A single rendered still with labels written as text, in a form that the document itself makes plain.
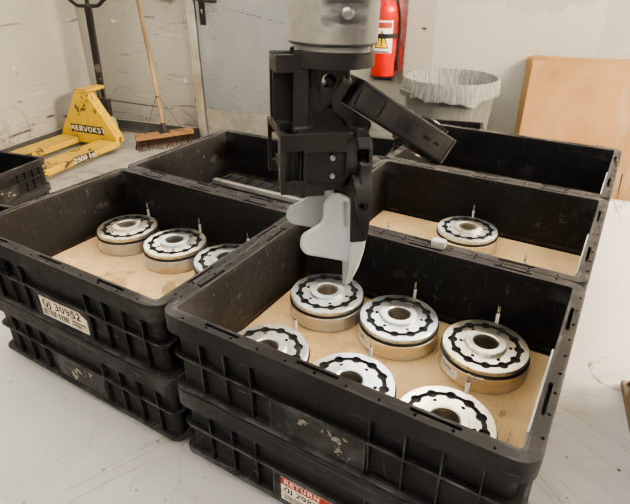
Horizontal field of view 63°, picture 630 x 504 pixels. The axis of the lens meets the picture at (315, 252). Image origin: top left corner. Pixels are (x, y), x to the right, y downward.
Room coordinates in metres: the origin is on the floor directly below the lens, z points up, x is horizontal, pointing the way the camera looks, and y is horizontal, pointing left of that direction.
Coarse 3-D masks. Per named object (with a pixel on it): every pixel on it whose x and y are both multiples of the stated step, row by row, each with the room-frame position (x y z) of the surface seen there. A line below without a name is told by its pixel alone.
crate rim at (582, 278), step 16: (384, 160) 0.96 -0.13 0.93; (464, 176) 0.88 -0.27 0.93; (480, 176) 0.87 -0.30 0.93; (544, 192) 0.81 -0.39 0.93; (560, 192) 0.80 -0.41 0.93; (592, 224) 0.68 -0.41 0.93; (416, 240) 0.63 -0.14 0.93; (592, 240) 0.63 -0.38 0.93; (480, 256) 0.58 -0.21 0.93; (496, 256) 0.58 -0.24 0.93; (592, 256) 0.58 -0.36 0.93; (544, 272) 0.54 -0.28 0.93
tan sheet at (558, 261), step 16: (384, 224) 0.88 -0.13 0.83; (400, 224) 0.88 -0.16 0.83; (416, 224) 0.88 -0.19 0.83; (432, 224) 0.88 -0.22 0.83; (512, 240) 0.82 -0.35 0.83; (512, 256) 0.76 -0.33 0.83; (528, 256) 0.76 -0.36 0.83; (544, 256) 0.76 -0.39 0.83; (560, 256) 0.76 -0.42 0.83; (576, 256) 0.76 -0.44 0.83; (560, 272) 0.71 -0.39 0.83
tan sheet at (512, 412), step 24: (264, 312) 0.60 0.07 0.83; (288, 312) 0.60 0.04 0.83; (312, 336) 0.54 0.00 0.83; (336, 336) 0.54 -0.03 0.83; (312, 360) 0.50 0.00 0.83; (384, 360) 0.50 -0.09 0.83; (432, 360) 0.50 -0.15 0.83; (408, 384) 0.45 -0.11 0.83; (432, 384) 0.45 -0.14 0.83; (456, 384) 0.45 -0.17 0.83; (528, 384) 0.45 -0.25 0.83; (504, 408) 0.42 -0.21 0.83; (528, 408) 0.42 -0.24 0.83; (504, 432) 0.38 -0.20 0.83
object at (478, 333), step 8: (472, 336) 0.50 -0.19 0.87; (480, 336) 0.50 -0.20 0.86; (488, 336) 0.50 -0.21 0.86; (496, 336) 0.50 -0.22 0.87; (472, 344) 0.48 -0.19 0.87; (504, 344) 0.48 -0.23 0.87; (480, 352) 0.47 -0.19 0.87; (488, 352) 0.47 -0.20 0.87; (496, 352) 0.47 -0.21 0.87; (504, 352) 0.47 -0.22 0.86
